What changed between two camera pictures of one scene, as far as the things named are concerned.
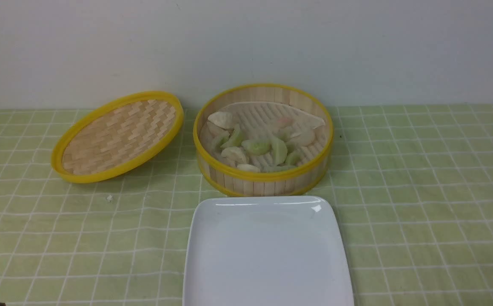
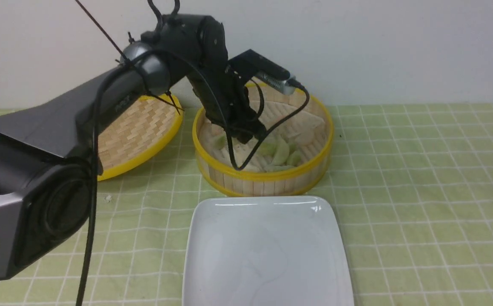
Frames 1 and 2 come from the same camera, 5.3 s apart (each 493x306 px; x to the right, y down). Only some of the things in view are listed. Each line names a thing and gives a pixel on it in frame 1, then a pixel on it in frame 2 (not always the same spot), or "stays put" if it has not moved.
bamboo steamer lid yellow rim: (118, 138) stays put
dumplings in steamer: (263, 136) stays put
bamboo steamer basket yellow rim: (263, 140) stays put
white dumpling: (234, 155) -> (241, 151)
